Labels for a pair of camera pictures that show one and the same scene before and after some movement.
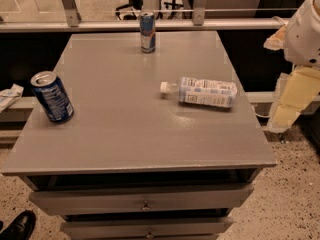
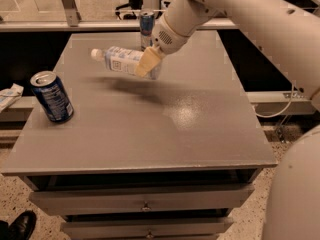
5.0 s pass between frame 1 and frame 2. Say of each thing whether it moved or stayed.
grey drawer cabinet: stayed
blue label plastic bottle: moved
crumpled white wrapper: stayed
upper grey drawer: stayed
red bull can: stayed
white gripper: moved
